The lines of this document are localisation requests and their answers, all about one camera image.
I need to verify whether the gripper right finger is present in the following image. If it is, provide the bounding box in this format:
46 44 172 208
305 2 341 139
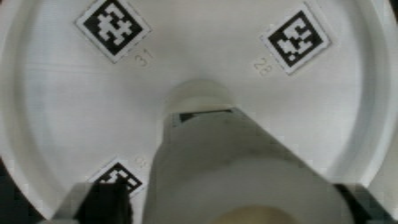
333 183 398 224

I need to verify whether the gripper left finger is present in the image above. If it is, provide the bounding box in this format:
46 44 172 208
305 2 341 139
39 181 136 224

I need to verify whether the white cylindrical table leg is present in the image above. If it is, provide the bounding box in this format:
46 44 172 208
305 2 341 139
142 80 353 224

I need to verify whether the white round table top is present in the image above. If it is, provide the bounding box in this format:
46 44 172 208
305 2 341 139
0 0 398 224

